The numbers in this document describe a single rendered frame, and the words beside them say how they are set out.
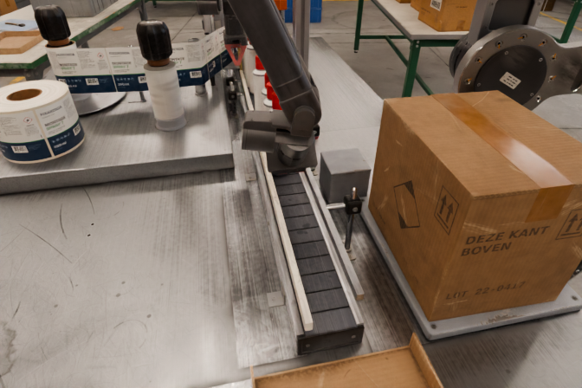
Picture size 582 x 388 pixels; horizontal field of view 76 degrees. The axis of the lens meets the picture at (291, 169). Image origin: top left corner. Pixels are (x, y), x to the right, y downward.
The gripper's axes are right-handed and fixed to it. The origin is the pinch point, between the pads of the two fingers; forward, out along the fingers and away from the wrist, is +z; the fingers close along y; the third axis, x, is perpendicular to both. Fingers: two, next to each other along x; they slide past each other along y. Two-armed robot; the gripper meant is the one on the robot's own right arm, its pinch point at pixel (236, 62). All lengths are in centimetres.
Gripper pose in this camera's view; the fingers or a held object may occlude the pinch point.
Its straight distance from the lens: 124.1
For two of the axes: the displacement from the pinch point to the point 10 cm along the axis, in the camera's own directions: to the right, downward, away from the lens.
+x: 9.8, -1.1, 1.6
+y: 1.9, 5.5, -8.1
